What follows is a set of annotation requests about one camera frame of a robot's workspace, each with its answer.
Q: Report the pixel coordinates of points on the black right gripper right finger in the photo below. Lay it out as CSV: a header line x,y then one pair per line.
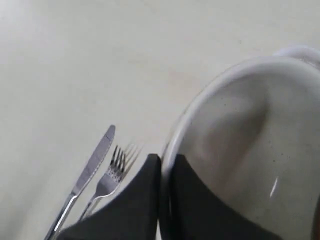
x,y
198,214

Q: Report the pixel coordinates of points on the white ceramic bowl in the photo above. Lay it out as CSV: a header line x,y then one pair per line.
x,y
252,136

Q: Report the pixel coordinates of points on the silver table knife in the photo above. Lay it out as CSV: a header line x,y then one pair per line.
x,y
85,177

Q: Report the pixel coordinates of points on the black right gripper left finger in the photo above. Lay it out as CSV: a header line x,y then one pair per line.
x,y
131,215

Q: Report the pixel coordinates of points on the silver fork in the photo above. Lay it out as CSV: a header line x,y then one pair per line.
x,y
120,164

